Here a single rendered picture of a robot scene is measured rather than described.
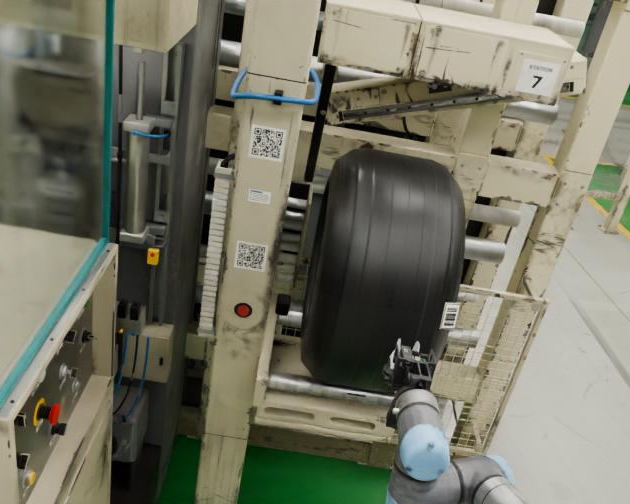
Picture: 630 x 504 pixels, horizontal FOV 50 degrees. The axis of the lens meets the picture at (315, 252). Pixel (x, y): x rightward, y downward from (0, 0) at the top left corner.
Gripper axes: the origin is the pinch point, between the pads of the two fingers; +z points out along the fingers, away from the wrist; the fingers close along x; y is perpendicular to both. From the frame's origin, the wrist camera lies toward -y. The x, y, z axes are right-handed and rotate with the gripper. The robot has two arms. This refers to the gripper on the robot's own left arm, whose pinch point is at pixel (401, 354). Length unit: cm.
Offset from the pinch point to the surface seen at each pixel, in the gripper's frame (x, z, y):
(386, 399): -5.2, 25.3, -28.3
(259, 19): 40, 23, 57
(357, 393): 2.4, 25.5, -28.0
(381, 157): 8.4, 35.1, 31.1
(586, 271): -181, 304, -87
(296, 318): 20, 53, -25
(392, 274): 3.8, 10.3, 12.8
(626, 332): -183, 235, -95
